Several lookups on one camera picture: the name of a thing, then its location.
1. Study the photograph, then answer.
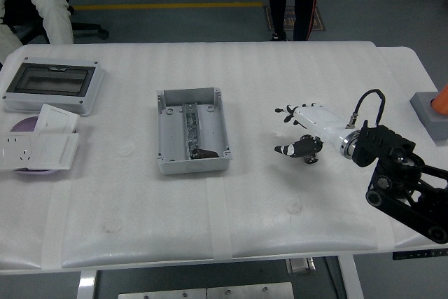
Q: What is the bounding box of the seated person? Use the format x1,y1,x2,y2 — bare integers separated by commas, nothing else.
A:
0,0,75,67

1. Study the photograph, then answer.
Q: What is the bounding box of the white socket panel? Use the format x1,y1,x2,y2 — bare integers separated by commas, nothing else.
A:
0,132,38,173

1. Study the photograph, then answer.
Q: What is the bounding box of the white foam mat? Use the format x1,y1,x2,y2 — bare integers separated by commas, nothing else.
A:
0,41,398,271

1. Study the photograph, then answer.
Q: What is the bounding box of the white switch panel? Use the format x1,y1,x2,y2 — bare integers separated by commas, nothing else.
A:
34,103,80,135
26,132,81,170

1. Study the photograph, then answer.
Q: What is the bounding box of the white table leg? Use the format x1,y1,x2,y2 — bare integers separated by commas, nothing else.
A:
337,255,365,299
77,270,99,299

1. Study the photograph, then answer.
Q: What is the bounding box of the grey metal plate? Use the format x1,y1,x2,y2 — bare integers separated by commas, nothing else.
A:
206,281,295,299
118,288,207,299

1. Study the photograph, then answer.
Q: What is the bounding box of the metal table bracket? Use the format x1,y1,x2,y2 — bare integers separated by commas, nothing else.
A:
285,257,316,276

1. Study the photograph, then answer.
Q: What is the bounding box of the black table control panel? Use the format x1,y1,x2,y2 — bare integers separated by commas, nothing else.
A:
391,248,448,261

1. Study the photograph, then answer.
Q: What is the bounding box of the purple round plate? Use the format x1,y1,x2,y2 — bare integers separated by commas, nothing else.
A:
9,116,62,176

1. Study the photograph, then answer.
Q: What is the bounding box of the orange cone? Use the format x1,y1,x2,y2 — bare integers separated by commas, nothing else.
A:
430,83,448,116

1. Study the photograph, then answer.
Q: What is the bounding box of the black office chair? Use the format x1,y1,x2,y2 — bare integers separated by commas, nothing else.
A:
3,0,110,46

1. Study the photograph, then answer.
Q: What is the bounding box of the grey enclosure with dark window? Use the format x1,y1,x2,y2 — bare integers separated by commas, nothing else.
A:
1,56,106,117

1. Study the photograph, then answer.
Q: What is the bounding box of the robot right hand white shell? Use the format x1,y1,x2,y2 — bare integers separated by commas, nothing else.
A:
274,102,351,158

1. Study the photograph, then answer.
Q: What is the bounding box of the metal mounting rail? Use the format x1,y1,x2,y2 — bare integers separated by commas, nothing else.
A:
181,102,203,160

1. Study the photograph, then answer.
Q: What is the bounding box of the grey open plastic box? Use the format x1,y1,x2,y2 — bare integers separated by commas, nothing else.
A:
155,86,234,176

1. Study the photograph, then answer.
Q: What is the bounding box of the grey square block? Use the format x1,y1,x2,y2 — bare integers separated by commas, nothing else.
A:
409,91,448,146

